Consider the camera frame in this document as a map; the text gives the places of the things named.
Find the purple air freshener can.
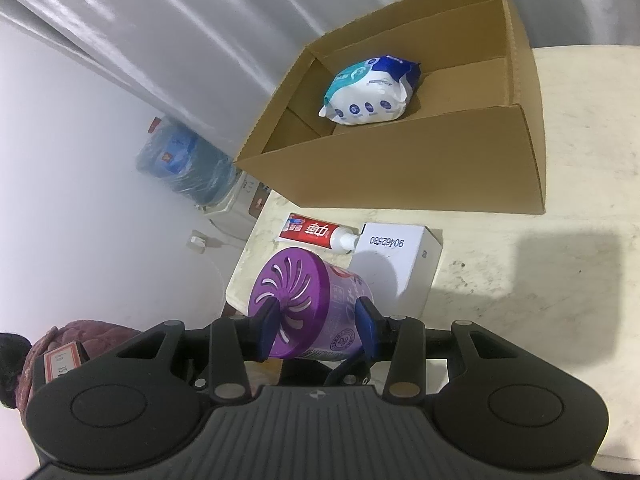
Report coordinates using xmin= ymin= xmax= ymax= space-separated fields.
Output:
xmin=248 ymin=246 xmax=376 ymax=361

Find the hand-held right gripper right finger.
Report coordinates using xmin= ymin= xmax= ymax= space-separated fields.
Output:
xmin=356 ymin=297 xmax=538 ymax=402

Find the white curtain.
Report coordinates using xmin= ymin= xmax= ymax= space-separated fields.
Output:
xmin=0 ymin=0 xmax=640 ymax=166

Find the dark fuzzy object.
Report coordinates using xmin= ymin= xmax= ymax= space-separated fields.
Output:
xmin=0 ymin=332 xmax=33 ymax=408

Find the red toothpaste tube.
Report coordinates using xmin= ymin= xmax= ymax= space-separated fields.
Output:
xmin=278 ymin=212 xmax=362 ymax=256

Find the blue water bottle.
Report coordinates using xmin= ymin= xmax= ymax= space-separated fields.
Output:
xmin=135 ymin=117 xmax=238 ymax=208

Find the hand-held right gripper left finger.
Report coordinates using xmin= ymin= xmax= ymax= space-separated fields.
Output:
xmin=107 ymin=300 xmax=282 ymax=403

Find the brown cardboard box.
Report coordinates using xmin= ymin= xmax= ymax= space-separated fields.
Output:
xmin=232 ymin=0 xmax=548 ymax=216

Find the white water dispenser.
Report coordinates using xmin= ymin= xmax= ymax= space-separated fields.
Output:
xmin=202 ymin=170 xmax=273 ymax=243

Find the white cardboard box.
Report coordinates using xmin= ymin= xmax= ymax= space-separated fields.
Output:
xmin=348 ymin=222 xmax=443 ymax=318

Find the red label card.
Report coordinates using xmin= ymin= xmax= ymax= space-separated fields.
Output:
xmin=42 ymin=341 xmax=90 ymax=386

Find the maroon quilted cloth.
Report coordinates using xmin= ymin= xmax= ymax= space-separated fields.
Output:
xmin=17 ymin=320 xmax=143 ymax=411

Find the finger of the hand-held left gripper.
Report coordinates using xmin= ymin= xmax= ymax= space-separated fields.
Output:
xmin=277 ymin=359 xmax=373 ymax=389

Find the blue white wet wipes pack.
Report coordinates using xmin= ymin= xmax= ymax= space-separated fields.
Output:
xmin=318 ymin=55 xmax=422 ymax=126

